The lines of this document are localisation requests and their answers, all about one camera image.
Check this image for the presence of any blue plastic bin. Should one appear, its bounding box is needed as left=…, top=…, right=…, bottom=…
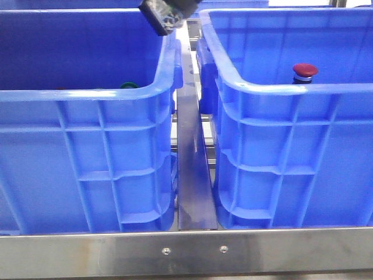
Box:
left=197, top=8, right=372, bottom=229
left=1, top=9, right=183, bottom=236

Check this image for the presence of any steel divider bar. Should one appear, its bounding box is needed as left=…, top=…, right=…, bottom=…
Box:
left=177, top=44, right=218, bottom=230

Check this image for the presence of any red mushroom push button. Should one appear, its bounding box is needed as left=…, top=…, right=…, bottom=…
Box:
left=293, top=63, right=318, bottom=84

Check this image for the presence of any right blue plastic bin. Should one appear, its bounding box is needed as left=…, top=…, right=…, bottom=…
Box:
left=197, top=8, right=372, bottom=229

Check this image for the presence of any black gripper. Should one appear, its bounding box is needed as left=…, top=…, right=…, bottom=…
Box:
left=138, top=0, right=202, bottom=36

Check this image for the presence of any green push button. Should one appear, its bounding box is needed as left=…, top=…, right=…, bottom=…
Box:
left=120, top=82, right=139, bottom=89

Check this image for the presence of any steel front rail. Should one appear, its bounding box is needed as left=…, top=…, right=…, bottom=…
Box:
left=1, top=227, right=372, bottom=279

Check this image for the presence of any rear left blue bin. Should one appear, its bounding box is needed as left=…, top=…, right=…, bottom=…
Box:
left=1, top=0, right=141, bottom=10

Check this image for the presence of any right rail screw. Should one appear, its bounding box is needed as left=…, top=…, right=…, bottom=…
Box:
left=219, top=246, right=228, bottom=254

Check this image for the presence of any rear right blue bin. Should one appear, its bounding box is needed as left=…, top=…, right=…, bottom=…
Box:
left=192, top=0, right=269, bottom=12

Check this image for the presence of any left blue plastic bin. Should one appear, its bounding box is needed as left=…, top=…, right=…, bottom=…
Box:
left=1, top=9, right=183, bottom=236

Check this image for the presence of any rail screw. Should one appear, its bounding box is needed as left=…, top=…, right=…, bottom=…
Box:
left=161, top=247, right=171, bottom=256
left=219, top=246, right=228, bottom=254

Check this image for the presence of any left rail screw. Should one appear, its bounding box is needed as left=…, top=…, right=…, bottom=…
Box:
left=161, top=247, right=171, bottom=256

